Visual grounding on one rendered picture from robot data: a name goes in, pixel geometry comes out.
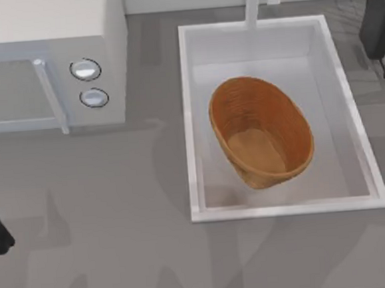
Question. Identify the large microwave knob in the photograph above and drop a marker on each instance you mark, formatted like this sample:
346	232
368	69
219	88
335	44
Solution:
85	69

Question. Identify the white sink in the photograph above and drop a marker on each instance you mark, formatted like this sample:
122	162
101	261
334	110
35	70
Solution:
350	111

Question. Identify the tall white tap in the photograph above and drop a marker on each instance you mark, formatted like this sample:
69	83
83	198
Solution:
251	2

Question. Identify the microwave oven door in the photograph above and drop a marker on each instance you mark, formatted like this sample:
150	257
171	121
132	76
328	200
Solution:
5	95

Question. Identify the small microwave knob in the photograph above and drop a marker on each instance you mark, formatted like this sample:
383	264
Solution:
94	98

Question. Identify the pale microwave oven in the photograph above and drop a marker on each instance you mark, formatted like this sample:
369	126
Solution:
112	57

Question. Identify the brown woven basket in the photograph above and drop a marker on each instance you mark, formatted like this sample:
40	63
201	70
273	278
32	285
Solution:
261	125

